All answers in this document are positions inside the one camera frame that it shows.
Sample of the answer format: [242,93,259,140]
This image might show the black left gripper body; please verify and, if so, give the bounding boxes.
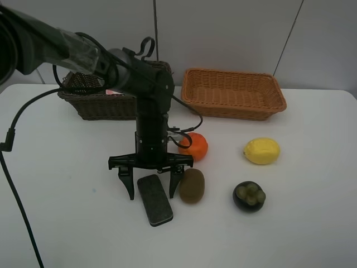
[108,130,194,173]

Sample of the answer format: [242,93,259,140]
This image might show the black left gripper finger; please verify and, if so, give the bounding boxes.
[169,166,185,199]
[118,166,134,200]

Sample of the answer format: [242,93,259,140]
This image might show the brown kiwi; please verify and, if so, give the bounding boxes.
[179,168,205,204]

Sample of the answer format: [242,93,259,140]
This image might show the orange mandarin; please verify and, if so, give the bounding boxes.
[178,132,209,162]

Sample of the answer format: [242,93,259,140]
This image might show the grey felt board eraser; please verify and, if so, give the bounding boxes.
[137,174,173,227]

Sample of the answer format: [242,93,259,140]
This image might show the pink bottle white cap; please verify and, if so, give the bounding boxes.
[105,90,122,95]

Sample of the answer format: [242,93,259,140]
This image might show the dark mangosteen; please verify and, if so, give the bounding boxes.
[233,181,266,213]

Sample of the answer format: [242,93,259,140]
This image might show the yellow lemon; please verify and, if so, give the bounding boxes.
[243,138,281,165]

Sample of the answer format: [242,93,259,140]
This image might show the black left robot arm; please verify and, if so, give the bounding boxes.
[1,7,193,197]

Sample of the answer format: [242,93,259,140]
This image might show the dark brown wicker basket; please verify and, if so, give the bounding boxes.
[57,60,173,121]

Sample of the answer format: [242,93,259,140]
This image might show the orange wicker basket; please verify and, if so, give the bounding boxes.
[181,68,287,121]

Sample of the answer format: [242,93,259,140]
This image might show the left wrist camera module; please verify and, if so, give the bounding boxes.
[167,127,184,147]

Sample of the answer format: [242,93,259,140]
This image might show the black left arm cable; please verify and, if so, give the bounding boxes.
[0,32,204,268]

